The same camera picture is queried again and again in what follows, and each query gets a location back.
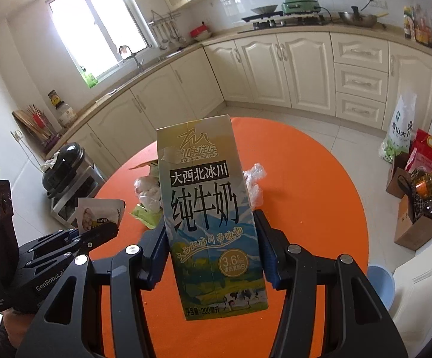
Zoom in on clear plastic wrap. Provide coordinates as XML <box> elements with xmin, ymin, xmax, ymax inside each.
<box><xmin>243</xmin><ymin>163</ymin><xmax>267</xmax><ymax>209</ymax></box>
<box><xmin>134</xmin><ymin>175</ymin><xmax>163</xmax><ymax>214</ymax></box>

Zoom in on red lidded bowl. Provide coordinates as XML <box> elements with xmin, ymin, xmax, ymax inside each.
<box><xmin>191</xmin><ymin>24</ymin><xmax>213</xmax><ymax>41</ymax></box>

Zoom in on bundle of chopsticks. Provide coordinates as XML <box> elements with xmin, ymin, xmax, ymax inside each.
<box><xmin>27</xmin><ymin>104</ymin><xmax>62</xmax><ymax>150</ymax></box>

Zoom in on green dish soap bottle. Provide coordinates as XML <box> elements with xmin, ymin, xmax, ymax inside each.
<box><xmin>81</xmin><ymin>65</ymin><xmax>99</xmax><ymax>89</ymax></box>

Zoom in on black dotted bag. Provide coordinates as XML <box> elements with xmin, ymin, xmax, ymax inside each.
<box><xmin>398</xmin><ymin>175</ymin><xmax>431</xmax><ymax>228</ymax></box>

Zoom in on round orange table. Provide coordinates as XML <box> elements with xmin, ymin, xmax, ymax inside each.
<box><xmin>89</xmin><ymin>116</ymin><xmax>368</xmax><ymax>358</ymax></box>

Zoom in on red label sauce bottle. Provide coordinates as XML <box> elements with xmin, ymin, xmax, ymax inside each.
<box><xmin>414</xmin><ymin>4</ymin><xmax>432</xmax><ymax>48</ymax></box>

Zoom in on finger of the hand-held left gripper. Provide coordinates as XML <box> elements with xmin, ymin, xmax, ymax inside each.
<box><xmin>19</xmin><ymin>228</ymin><xmax>84</xmax><ymax>256</ymax></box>
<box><xmin>61</xmin><ymin>223</ymin><xmax>120</xmax><ymax>258</ymax></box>

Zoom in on green electric pot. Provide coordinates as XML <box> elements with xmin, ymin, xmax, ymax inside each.
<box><xmin>281</xmin><ymin>0</ymin><xmax>323</xmax><ymax>15</ymax></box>

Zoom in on dark sauce bottle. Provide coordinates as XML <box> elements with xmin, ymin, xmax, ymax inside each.
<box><xmin>403</xmin><ymin>6</ymin><xmax>416</xmax><ymax>40</ymax></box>

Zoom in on white snack packet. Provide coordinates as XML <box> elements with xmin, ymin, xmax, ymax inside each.
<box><xmin>77</xmin><ymin>198</ymin><xmax>126</xmax><ymax>230</ymax></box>

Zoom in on black gas stove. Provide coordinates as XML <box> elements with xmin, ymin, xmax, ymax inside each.
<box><xmin>242</xmin><ymin>12</ymin><xmax>330</xmax><ymax>30</ymax></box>

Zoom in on kitchen window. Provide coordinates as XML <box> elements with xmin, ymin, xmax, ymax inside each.
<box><xmin>48</xmin><ymin>0</ymin><xmax>155</xmax><ymax>83</ymax></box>

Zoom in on grey frying pan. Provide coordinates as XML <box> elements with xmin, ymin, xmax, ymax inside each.
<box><xmin>251</xmin><ymin>4</ymin><xmax>278</xmax><ymax>16</ymax></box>

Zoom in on brown paper bag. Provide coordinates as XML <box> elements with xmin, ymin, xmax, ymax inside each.
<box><xmin>386</xmin><ymin>153</ymin><xmax>412</xmax><ymax>199</ymax></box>

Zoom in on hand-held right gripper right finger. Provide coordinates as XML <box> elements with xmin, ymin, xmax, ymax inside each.
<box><xmin>252</xmin><ymin>210</ymin><xmax>421</xmax><ymax>358</ymax></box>

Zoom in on red food bag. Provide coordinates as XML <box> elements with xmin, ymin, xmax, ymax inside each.
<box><xmin>404</xmin><ymin>129</ymin><xmax>432</xmax><ymax>174</ymax></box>

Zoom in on steel wok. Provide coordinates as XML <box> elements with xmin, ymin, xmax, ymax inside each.
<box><xmin>338</xmin><ymin>5</ymin><xmax>390</xmax><ymax>28</ymax></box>

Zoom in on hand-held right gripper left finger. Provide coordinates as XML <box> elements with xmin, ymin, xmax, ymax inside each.
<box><xmin>16</xmin><ymin>221</ymin><xmax>170</xmax><ymax>358</ymax></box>

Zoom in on white panelled cabinet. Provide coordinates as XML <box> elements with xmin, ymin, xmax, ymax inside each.
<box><xmin>391</xmin><ymin>246</ymin><xmax>432</xmax><ymax>344</ymax></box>

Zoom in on wooden cutting board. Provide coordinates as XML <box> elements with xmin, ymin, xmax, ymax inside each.
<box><xmin>12</xmin><ymin>109</ymin><xmax>41</xmax><ymax>135</ymax></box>

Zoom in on large glass jar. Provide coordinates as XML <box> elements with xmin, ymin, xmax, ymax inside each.
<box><xmin>57</xmin><ymin>101</ymin><xmax>78</xmax><ymax>127</ymax></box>

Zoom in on steel faucet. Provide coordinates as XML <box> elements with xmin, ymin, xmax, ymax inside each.
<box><xmin>119</xmin><ymin>45</ymin><xmax>144</xmax><ymax>72</ymax></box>

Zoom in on cardboard box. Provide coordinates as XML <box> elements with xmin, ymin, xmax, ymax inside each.
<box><xmin>394</xmin><ymin>194</ymin><xmax>432</xmax><ymax>251</ymax></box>

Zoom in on blue stool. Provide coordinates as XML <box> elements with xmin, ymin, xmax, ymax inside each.
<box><xmin>367</xmin><ymin>266</ymin><xmax>394</xmax><ymax>312</ymax></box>

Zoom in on white rice bag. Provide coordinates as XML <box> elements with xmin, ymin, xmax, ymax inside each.
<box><xmin>379</xmin><ymin>90</ymin><xmax>418</xmax><ymax>164</ymax></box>

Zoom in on cream kitchen cabinet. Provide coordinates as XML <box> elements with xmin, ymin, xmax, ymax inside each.
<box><xmin>44</xmin><ymin>32</ymin><xmax>432</xmax><ymax>165</ymax></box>

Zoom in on cream cabinet drawer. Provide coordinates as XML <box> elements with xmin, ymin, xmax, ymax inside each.
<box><xmin>336</xmin><ymin>91</ymin><xmax>387</xmax><ymax>127</ymax></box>
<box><xmin>331</xmin><ymin>33</ymin><xmax>390</xmax><ymax>66</ymax></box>
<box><xmin>334</xmin><ymin>63</ymin><xmax>388</xmax><ymax>95</ymax></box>

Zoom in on hanging utensil rack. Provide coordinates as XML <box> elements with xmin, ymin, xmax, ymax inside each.
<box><xmin>149</xmin><ymin>10</ymin><xmax>187</xmax><ymax>50</ymax></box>

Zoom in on milk carton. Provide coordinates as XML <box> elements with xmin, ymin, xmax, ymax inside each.
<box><xmin>156</xmin><ymin>115</ymin><xmax>269</xmax><ymax>321</ymax></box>

